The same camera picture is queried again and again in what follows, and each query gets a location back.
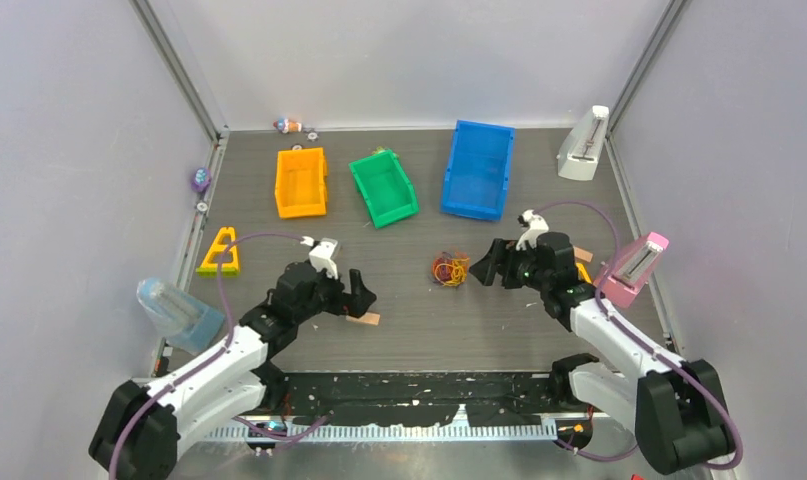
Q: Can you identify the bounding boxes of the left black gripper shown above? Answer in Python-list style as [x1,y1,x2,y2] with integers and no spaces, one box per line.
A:
[294,263,374,324]

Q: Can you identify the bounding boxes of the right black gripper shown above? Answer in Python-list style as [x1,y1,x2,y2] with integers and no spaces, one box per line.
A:
[469,238,551,293]

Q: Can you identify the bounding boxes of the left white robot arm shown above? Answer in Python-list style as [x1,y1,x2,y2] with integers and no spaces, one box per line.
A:
[88,261,377,479]

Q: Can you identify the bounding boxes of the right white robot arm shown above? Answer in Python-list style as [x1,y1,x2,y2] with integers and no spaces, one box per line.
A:
[469,232,743,474]

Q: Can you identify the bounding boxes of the wooden block centre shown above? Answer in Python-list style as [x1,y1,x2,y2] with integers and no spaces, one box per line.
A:
[345,312,381,326]

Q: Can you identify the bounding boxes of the wooden block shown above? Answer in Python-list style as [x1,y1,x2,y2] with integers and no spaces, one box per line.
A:
[573,246,594,263]
[345,312,381,326]

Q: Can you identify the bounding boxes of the wooden block right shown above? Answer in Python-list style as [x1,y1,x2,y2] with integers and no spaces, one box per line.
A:
[573,246,594,263]

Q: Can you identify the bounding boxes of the yellow triangle block right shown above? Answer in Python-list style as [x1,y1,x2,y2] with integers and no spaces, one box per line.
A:
[575,262,592,283]

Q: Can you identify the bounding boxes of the yellow triangle block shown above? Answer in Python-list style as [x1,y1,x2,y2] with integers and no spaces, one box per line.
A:
[575,262,592,283]
[195,226,241,277]

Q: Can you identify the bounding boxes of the blue plastic bin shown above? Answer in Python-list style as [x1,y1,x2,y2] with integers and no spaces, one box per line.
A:
[440,120,516,222]

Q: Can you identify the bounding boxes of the pink metronome box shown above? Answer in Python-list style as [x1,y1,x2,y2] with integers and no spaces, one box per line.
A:
[593,232,669,308]

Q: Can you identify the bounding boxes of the green plastic bin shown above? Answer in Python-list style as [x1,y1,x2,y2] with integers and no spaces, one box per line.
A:
[349,149,420,229]

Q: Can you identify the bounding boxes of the white metronome box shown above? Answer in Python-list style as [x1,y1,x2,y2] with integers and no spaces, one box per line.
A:
[557,105,610,181]

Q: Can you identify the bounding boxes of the orange plastic bin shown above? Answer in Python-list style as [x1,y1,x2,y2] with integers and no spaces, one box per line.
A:
[274,148,328,219]

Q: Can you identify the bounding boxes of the yellow triangle block left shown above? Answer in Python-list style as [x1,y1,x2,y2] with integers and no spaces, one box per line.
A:
[195,226,241,277]

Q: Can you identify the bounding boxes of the clear plastic bottle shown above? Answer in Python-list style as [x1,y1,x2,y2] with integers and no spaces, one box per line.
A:
[136,277,204,351]

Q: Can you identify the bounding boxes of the small clown figurine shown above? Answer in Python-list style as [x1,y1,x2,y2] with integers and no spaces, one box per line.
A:
[272,117,304,134]

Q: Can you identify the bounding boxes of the purple round toy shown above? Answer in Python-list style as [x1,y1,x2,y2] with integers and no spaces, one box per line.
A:
[191,167,212,194]

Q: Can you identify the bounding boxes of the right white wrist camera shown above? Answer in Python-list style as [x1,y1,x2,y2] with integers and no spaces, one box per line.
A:
[515,209,550,251]

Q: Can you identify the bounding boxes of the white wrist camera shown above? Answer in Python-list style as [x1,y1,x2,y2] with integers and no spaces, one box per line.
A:
[515,209,550,251]
[300,236,340,280]

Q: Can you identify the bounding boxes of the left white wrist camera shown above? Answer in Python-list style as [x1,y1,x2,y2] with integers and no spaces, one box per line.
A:
[300,236,340,280]

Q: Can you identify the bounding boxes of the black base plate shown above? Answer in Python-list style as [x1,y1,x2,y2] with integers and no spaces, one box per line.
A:
[246,371,590,427]

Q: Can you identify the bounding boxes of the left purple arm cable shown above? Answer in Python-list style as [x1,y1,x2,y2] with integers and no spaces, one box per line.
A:
[108,231,331,480]

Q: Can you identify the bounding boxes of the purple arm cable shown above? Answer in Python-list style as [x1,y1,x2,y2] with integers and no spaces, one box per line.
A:
[108,231,331,480]
[535,200,744,472]

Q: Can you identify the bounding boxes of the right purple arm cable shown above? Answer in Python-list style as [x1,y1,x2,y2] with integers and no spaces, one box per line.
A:
[535,200,744,472]

